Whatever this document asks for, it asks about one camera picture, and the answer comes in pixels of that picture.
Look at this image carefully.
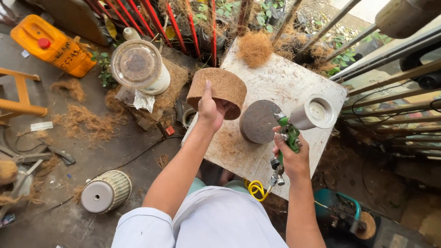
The brown coir fibre pot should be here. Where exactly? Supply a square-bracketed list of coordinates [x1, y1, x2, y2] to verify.
[186, 68, 247, 120]

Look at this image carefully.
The white square work board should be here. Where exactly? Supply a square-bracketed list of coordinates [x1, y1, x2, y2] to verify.
[181, 37, 348, 201]

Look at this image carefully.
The green spray gun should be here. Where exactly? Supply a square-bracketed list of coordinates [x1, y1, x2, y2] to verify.
[270, 94, 337, 187]

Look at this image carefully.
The black cable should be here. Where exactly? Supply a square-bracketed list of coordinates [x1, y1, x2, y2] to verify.
[38, 134, 183, 214]

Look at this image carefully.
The person's left hand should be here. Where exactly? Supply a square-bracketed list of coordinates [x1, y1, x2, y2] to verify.
[198, 80, 233, 133]

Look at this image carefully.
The yellow coiled air hose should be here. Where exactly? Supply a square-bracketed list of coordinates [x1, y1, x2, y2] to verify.
[245, 179, 273, 202]

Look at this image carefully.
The orange wooden stool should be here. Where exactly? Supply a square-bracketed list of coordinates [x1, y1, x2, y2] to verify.
[0, 68, 48, 125]

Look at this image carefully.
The person's white shirt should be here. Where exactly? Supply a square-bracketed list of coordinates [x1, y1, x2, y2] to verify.
[111, 177, 288, 248]

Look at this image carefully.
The yellow plastic jerrycan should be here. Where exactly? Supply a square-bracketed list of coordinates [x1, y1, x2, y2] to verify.
[10, 14, 97, 78]

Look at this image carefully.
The red metal fence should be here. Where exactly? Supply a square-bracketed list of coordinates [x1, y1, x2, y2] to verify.
[84, 0, 218, 68]

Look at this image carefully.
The ribbed grey plastic pot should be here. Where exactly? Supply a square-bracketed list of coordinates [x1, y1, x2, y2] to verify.
[81, 170, 133, 214]

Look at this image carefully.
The white blender with clear jar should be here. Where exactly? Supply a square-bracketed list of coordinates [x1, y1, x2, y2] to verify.
[110, 39, 171, 96]

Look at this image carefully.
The loose coir fibre heap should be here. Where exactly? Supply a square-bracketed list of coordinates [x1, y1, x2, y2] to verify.
[51, 79, 129, 143]

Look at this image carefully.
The person's right hand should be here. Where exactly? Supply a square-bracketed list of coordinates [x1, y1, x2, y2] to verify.
[272, 126, 311, 182]

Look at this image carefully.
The round dark metal mould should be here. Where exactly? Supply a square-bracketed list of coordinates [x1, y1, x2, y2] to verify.
[240, 99, 282, 144]

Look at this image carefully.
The teal air compressor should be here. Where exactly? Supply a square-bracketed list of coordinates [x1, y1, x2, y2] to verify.
[314, 188, 378, 240]

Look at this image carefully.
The grey metal railing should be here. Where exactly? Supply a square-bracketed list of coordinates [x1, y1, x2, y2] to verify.
[272, 0, 441, 162]

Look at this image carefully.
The clump of coir fibre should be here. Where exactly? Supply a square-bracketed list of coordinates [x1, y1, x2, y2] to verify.
[237, 31, 274, 68]

